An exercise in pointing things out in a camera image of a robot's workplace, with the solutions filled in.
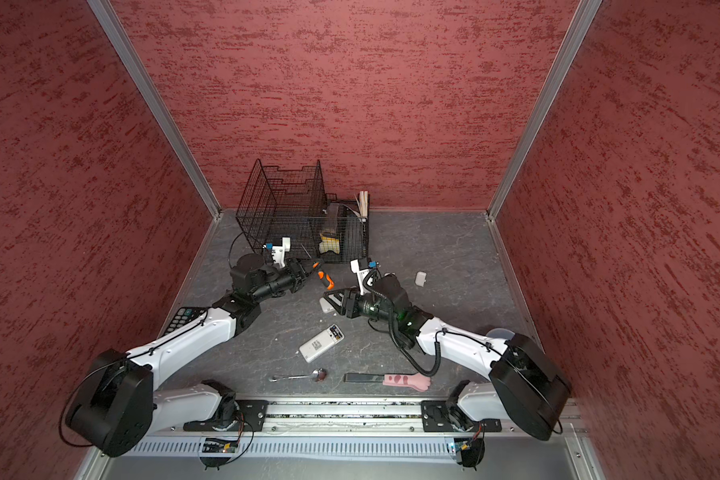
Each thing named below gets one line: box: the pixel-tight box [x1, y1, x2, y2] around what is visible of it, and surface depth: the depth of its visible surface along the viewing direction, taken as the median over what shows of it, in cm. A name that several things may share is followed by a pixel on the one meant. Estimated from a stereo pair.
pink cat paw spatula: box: [343, 372, 432, 392], surface depth 79 cm
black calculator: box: [163, 306, 208, 336], surface depth 92 cm
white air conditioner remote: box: [299, 324, 345, 363], surface depth 87 cm
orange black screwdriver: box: [311, 261, 335, 291], surface depth 77 cm
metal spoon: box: [268, 368, 327, 382], surface depth 81 cm
